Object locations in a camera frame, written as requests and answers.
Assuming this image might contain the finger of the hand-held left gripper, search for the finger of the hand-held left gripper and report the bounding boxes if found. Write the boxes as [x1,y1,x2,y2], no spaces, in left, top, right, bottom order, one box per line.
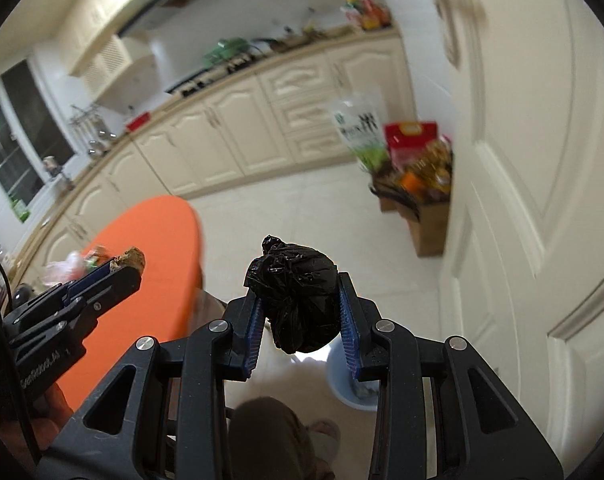
[61,261,116,307]
[78,265,144,320]

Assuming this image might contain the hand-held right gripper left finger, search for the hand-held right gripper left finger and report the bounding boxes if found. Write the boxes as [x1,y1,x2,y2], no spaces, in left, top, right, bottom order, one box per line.
[37,287,267,480]

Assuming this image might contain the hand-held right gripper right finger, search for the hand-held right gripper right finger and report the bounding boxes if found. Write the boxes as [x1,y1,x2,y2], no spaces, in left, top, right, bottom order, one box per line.
[338,271,565,480]

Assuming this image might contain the brown bread crust piece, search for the brown bread crust piece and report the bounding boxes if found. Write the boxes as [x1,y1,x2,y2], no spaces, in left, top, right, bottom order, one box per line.
[111,246,147,275]

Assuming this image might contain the blue plastic trash bin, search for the blue plastic trash bin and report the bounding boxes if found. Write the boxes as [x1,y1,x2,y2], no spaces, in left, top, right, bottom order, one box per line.
[327,332,383,413]

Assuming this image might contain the black plastic bag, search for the black plastic bag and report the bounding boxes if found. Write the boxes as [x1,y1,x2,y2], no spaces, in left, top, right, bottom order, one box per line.
[244,235,343,355]

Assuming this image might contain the person's left hand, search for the person's left hand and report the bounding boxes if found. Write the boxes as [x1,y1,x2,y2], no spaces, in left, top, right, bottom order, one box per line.
[0,385,77,462]

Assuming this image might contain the colourful snack wrapper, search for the colourful snack wrapper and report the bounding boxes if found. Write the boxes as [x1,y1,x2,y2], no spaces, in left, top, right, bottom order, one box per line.
[84,246,111,269]

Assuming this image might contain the pink plastic bag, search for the pink plastic bag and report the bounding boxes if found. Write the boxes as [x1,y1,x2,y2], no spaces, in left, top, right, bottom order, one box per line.
[44,252,90,286]

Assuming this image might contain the orange round table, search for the orange round table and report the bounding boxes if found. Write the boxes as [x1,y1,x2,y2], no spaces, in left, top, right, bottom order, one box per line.
[52,195,205,413]

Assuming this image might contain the person's right leg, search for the person's right leg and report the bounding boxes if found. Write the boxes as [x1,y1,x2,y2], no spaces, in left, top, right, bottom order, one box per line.
[229,396,317,480]

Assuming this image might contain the grey slipper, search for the grey slipper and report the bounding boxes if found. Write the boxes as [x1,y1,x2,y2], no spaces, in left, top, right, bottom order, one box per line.
[307,419,343,467]

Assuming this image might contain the large cardboard box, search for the large cardboard box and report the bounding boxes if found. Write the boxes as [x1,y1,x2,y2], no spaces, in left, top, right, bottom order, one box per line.
[409,200,453,258]

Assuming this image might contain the small cardboard box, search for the small cardboard box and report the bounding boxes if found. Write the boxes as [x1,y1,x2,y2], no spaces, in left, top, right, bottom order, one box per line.
[379,195,423,222]

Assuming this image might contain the black patterned tote bag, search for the black patterned tote bag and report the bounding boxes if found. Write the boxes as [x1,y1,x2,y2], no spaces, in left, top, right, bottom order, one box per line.
[371,175,423,223]

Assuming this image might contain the metal utensil rack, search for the metal utensil rack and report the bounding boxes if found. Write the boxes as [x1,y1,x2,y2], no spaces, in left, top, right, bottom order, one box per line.
[69,102,118,156]

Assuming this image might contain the brown sauce bottle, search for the brown sauce bottle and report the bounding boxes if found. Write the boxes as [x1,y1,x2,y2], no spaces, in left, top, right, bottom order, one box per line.
[434,167,453,201]

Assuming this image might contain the kitchen window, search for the kitchen window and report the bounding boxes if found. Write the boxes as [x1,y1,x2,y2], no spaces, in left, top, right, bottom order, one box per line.
[0,60,75,211]

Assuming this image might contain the yellow cooking oil bottle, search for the yellow cooking oil bottle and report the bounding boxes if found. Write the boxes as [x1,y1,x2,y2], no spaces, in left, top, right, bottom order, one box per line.
[402,140,453,196]

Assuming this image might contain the cream kitchen base cabinets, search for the cream kitchen base cabinets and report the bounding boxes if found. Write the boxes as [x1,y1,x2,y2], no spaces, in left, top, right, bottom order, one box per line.
[12,30,417,281]

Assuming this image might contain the white green rice bag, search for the white green rice bag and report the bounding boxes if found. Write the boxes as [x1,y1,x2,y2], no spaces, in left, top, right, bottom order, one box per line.
[331,92,389,173]

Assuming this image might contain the black gas stove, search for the black gas stove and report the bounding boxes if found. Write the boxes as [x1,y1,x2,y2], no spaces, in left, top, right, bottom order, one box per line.
[167,72,223,96]

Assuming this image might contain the white panel door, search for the white panel door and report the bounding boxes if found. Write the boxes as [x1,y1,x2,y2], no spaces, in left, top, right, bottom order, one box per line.
[402,0,604,480]

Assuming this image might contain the green pot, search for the green pot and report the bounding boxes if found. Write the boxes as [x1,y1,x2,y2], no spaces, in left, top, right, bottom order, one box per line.
[204,37,250,66]

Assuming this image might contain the pile of colourful packets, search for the pile of colourful packets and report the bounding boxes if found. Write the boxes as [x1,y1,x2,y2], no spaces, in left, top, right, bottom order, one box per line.
[342,0,393,31]

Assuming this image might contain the red bag with handle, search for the red bag with handle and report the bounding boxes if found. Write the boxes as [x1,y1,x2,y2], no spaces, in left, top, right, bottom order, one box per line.
[384,121,439,168]

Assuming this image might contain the cream wall cabinet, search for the cream wall cabinet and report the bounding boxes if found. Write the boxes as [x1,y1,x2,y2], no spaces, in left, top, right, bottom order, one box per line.
[57,0,138,93]

